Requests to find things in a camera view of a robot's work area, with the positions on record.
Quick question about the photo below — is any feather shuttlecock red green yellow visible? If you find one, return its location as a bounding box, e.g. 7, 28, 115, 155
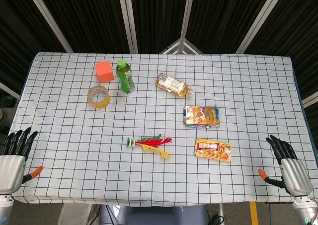
126, 134, 173, 159

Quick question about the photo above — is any yellow curry box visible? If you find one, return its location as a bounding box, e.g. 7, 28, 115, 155
194, 138, 233, 163

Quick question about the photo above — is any checkered white tablecloth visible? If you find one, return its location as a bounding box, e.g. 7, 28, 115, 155
11, 52, 318, 208

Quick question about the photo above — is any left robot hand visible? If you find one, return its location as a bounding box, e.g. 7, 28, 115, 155
0, 127, 44, 195

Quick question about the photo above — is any white aluminium frame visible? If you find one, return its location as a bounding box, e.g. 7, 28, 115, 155
159, 38, 204, 55

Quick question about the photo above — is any amber drink bottle white label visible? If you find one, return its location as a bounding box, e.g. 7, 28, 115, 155
156, 73, 194, 98

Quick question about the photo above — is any clear tape roll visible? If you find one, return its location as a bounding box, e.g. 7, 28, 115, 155
86, 85, 111, 110

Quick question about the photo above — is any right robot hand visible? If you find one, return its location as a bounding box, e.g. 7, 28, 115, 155
257, 135, 314, 198

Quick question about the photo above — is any orange cube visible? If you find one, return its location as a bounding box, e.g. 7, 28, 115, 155
95, 60, 115, 83

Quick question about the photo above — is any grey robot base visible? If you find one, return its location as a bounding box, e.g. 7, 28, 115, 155
99, 205, 208, 225

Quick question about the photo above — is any green tea bottle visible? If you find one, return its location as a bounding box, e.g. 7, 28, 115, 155
116, 59, 136, 94

